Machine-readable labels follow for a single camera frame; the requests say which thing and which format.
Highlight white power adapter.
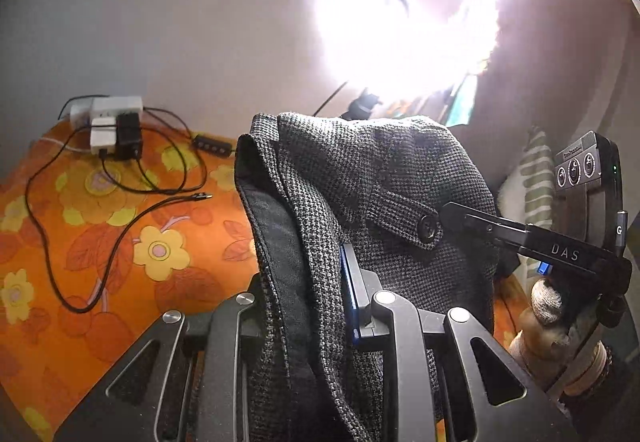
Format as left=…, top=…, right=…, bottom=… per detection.
left=90, top=118, right=118, bottom=155

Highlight black charging cable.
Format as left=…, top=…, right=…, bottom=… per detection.
left=27, top=127, right=213, bottom=313

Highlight person's right hand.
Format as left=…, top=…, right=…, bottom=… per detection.
left=509, top=278, right=608, bottom=398

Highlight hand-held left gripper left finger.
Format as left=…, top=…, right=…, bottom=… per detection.
left=52, top=274, right=266, bottom=442

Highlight grey checked pants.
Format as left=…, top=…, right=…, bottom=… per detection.
left=234, top=112, right=501, bottom=442

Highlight black inline cable switch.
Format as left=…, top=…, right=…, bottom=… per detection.
left=194, top=134, right=235, bottom=159

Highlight orange floral bedsheet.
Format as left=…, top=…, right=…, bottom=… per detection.
left=0, top=122, right=531, bottom=442

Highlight white power strip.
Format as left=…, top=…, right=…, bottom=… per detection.
left=70, top=94, right=145, bottom=129

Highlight green striped white pillow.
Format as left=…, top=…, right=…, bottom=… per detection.
left=497, top=124, right=556, bottom=278

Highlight black power adapter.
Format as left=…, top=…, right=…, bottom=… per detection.
left=116, top=113, right=142, bottom=162

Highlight white cable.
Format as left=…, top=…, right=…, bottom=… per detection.
left=37, top=139, right=92, bottom=154

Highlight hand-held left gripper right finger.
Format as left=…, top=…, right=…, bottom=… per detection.
left=340, top=244, right=576, bottom=442

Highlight black lamp cable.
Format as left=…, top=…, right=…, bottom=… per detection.
left=100, top=82, right=348, bottom=195

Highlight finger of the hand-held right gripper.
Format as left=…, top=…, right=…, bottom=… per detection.
left=439, top=202, right=528, bottom=250

